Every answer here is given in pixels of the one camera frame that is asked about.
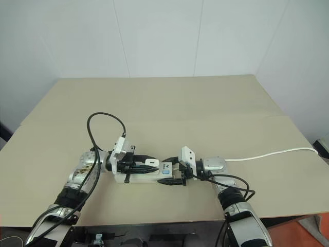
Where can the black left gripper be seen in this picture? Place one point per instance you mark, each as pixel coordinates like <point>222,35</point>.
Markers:
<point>128,160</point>

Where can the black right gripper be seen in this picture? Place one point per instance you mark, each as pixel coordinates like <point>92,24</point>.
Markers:
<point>185,173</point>

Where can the white power strip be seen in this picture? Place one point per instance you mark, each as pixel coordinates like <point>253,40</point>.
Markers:
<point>144,178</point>

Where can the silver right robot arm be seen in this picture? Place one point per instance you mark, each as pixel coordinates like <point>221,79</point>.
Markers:
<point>216,164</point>

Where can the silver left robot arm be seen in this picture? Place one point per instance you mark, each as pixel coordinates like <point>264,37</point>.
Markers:
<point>86,158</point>

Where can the dark object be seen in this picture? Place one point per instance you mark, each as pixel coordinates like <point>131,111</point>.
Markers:
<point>3,131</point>

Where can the black grey box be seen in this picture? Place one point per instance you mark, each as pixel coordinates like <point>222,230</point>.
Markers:
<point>322,146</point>

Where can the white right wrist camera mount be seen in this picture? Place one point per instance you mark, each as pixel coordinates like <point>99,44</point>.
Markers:
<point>187,154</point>

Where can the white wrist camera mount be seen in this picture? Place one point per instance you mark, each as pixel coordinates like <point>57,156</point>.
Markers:
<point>119,145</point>
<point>187,154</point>

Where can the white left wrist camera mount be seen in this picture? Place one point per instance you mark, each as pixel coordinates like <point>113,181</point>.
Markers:
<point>119,145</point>

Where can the grey metal bracket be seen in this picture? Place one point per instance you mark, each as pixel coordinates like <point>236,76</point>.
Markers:
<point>98,238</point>

